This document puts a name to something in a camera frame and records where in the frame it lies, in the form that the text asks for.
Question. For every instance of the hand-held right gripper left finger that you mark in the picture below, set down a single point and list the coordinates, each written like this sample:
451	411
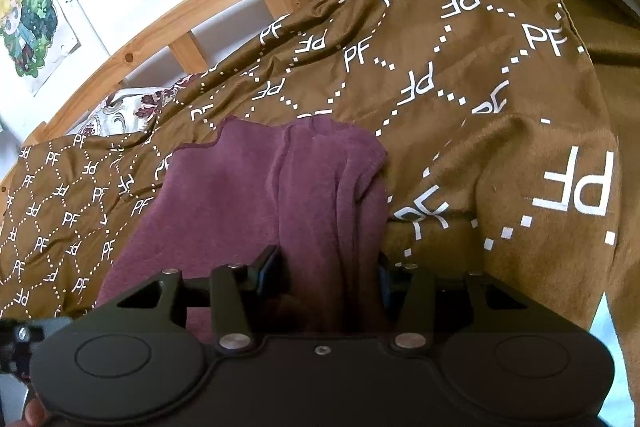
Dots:
269	274

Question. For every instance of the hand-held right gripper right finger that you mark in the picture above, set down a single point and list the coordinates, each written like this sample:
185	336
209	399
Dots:
383	279

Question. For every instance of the maroon knit garment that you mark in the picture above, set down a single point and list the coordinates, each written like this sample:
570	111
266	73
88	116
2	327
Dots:
240	207

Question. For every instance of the person's left hand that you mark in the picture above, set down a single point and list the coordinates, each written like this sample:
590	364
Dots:
35	413

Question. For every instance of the brown printed blanket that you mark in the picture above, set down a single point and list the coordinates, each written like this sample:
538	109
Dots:
450	132

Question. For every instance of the floral white pillow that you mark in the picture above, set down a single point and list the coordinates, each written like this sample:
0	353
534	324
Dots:
125	109

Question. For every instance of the light blue cloth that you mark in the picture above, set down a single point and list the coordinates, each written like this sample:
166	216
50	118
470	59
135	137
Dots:
616	357

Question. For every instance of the wooden bed frame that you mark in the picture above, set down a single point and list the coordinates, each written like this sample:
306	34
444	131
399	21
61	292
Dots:
129	57

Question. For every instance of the green cartoon wall poster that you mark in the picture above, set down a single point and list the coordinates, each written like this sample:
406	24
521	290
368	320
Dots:
30	22

